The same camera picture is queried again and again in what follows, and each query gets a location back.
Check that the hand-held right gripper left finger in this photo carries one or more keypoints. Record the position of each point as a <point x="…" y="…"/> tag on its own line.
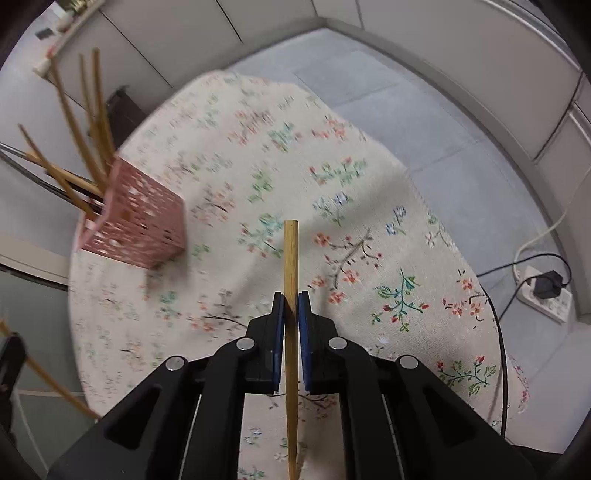
<point x="278" y="341"/>

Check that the black chopstick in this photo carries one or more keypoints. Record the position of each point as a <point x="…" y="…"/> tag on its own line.
<point x="81" y="187"/>

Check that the bamboo chopstick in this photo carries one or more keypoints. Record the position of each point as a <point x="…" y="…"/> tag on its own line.
<point x="74" y="120"/>
<point x="51" y="162"/>
<point x="60" y="171"/>
<point x="102" y="101"/>
<point x="60" y="385"/>
<point x="291" y="258"/>

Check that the floral tablecloth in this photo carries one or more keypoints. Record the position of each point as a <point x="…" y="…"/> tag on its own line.
<point x="323" y="184"/>

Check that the brown trash bin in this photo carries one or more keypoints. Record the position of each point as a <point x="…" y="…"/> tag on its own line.
<point x="124" y="110"/>

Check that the white power strip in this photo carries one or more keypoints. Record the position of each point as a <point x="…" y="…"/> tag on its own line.
<point x="554" y="309"/>

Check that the black power adapter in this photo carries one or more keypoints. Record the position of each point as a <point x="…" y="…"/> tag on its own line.
<point x="548" y="286"/>

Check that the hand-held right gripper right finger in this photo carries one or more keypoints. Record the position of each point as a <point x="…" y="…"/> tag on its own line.
<point x="304" y="341"/>

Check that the pink perforated utensil holder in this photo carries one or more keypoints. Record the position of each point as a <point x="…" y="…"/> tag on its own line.
<point x="138" y="217"/>

